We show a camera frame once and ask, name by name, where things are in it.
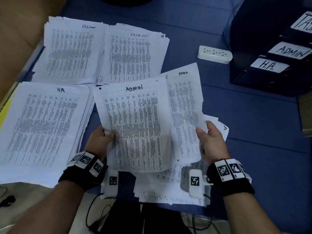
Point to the brown cardboard box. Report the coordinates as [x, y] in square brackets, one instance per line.
[306, 114]

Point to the person's left hand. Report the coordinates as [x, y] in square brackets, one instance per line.
[100, 143]

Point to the white power strip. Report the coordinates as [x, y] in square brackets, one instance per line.
[214, 54]

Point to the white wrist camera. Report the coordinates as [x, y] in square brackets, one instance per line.
[195, 182]
[111, 182]

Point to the black marker wristband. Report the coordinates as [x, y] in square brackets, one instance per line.
[229, 175]
[84, 170]

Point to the teal cylindrical barrel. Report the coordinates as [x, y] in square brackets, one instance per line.
[126, 0]

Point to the pile of printed papers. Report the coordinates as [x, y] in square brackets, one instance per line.
[165, 185]

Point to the person's dark trousers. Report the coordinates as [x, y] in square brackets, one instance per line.
[146, 221]

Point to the yellow folder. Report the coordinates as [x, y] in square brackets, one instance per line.
[4, 114]

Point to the neat stack of printed papers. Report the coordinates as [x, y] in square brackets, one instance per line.
[68, 51]
[129, 56]
[41, 129]

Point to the person's right hand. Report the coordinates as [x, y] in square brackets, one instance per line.
[213, 143]

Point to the person's right forearm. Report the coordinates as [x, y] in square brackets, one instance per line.
[248, 212]

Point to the printed paper sheet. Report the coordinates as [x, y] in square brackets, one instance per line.
[187, 114]
[139, 124]

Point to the person's left forearm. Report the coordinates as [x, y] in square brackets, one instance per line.
[44, 209]

